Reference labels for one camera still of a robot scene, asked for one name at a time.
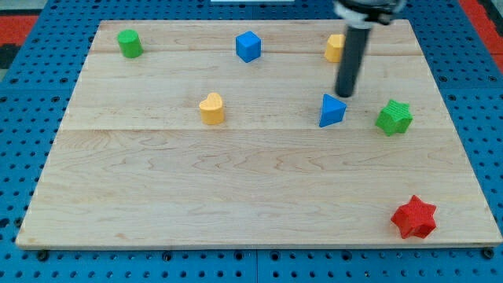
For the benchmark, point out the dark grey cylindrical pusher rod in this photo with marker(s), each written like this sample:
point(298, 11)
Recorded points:
point(351, 60)

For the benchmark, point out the blue triangle block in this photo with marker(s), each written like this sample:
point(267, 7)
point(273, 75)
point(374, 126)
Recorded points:
point(332, 111)

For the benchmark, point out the green star block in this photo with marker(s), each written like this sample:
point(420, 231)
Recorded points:
point(394, 118)

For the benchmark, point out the red star block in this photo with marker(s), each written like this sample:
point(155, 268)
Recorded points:
point(415, 219)

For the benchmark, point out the yellow rounded block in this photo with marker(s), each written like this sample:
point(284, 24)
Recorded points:
point(334, 48)

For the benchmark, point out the blue cube block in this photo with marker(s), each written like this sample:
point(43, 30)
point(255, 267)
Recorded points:
point(248, 46)

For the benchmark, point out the yellow heart block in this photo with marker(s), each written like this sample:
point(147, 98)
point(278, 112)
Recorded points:
point(212, 109)

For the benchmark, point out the light wooden board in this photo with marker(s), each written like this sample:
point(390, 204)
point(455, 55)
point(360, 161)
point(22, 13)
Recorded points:
point(133, 167)

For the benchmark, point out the green cylinder block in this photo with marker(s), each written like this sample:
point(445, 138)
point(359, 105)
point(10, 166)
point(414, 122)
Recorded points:
point(129, 43)

